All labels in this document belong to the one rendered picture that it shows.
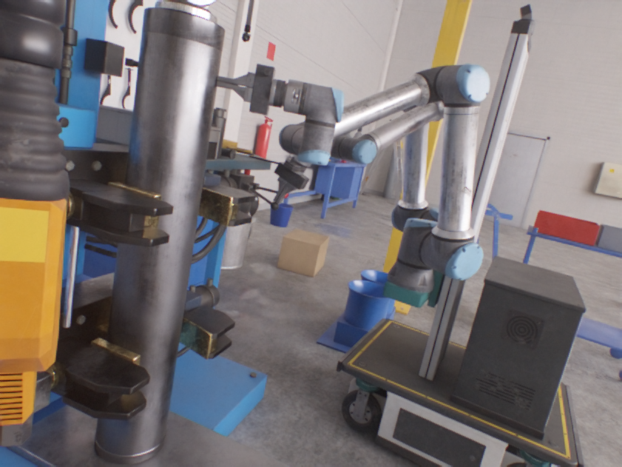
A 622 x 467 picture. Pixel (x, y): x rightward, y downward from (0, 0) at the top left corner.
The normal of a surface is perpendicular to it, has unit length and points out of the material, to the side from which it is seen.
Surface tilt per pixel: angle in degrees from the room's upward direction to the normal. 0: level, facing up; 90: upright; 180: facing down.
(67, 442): 0
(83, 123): 90
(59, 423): 0
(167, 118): 90
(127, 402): 0
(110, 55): 90
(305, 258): 90
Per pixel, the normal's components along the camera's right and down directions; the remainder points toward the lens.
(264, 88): 0.01, 0.20
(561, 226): -0.48, 0.08
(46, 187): 0.76, 0.12
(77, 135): 0.92, 0.25
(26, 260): 0.40, 0.25
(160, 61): -0.20, 0.16
